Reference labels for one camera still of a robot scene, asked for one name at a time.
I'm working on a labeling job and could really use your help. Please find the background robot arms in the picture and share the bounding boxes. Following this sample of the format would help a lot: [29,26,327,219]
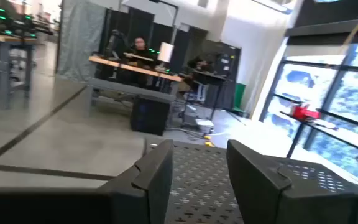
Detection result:
[0,0,55,40]

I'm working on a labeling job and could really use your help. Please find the red box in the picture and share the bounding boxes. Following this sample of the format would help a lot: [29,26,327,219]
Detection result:
[291,104,321,122]

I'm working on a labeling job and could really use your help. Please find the black equipment cabinet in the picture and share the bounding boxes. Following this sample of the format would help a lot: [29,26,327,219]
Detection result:
[213,45,242,110]

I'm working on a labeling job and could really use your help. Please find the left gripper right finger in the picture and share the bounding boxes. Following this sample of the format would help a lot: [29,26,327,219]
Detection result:
[226,139,358,224]

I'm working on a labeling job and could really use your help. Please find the black computer tower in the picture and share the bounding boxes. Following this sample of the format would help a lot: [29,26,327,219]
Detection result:
[130,95,171,137]

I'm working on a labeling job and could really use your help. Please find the wooden top workbench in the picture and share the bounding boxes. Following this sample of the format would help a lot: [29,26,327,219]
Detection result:
[87,55,185,105]

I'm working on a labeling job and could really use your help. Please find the white floor box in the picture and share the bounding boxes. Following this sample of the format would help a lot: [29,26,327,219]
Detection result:
[196,118,214,133]

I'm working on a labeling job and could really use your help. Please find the green bin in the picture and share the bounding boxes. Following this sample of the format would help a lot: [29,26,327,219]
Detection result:
[232,82,247,113]

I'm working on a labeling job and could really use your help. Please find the person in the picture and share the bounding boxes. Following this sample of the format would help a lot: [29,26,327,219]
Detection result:
[126,36,155,68]
[186,55,216,74]

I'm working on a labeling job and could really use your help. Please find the black folding desk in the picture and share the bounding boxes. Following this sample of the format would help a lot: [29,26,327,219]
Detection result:
[193,70,229,121]

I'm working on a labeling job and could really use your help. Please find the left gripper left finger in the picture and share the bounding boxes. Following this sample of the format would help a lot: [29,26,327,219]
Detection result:
[98,139,175,224]

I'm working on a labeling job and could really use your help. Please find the black partition panels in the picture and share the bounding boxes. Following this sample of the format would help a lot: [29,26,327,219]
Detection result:
[99,7,192,75]

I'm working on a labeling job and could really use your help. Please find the black mesh shelf riser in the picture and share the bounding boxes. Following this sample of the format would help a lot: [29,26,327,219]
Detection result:
[143,136,358,224]

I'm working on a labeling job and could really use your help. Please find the white lamp shade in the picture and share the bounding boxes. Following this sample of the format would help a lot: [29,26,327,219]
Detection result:
[157,42,175,63]

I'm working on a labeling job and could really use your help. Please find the grey curtain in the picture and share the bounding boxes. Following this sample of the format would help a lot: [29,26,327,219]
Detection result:
[56,0,107,82]

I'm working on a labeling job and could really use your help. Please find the grey workbench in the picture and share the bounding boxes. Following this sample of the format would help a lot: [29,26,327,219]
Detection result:
[0,30,39,110]

